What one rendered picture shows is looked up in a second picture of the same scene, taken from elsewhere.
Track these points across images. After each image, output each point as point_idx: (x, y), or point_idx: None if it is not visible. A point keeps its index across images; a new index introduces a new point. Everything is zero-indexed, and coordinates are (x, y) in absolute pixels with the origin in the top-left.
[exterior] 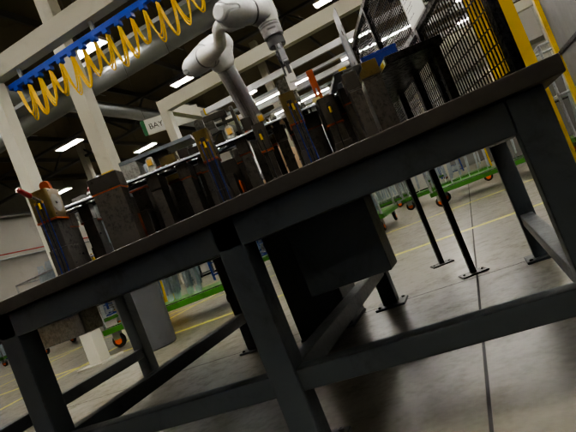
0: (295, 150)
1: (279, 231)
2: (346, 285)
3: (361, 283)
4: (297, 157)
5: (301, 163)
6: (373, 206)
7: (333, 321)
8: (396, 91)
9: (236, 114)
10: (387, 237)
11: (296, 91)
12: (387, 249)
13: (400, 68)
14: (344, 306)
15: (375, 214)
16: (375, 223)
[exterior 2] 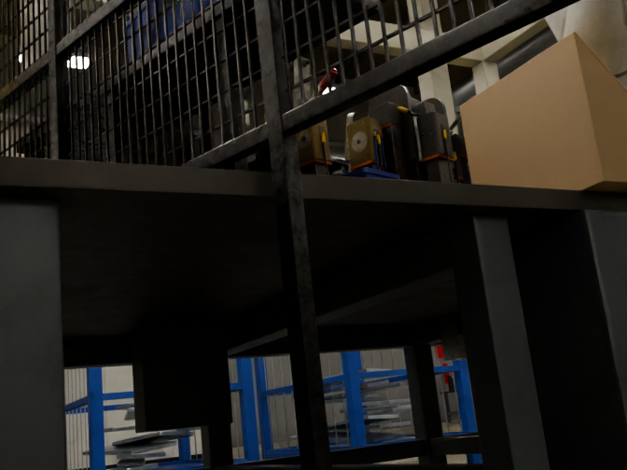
0: (542, 62)
1: (229, 350)
2: (183, 428)
3: (374, 465)
4: (538, 86)
5: (554, 96)
6: (140, 365)
7: (258, 467)
8: (200, 58)
9: (403, 87)
10: (144, 401)
11: (294, 91)
12: (137, 412)
13: (104, 143)
14: (290, 466)
15: (138, 375)
16: (135, 384)
